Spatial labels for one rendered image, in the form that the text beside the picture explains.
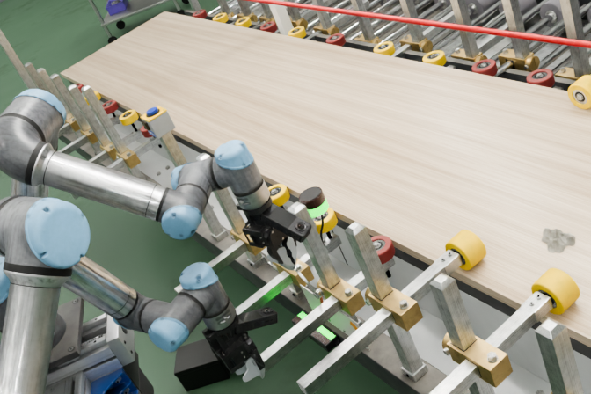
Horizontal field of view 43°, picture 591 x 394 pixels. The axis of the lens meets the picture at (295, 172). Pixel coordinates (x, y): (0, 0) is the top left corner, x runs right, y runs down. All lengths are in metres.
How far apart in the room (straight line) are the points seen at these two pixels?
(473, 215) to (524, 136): 0.34
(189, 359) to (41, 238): 1.90
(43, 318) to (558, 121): 1.45
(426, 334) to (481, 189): 0.41
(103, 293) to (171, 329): 0.16
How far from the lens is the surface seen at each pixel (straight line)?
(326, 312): 1.88
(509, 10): 2.55
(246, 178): 1.62
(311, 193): 1.79
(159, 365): 3.41
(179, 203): 1.56
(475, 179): 2.03
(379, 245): 1.91
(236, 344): 1.75
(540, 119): 2.21
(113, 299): 1.63
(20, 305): 1.36
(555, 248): 1.76
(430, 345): 2.03
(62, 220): 1.34
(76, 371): 2.00
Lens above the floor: 2.07
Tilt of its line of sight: 30 degrees down
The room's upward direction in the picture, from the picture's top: 24 degrees counter-clockwise
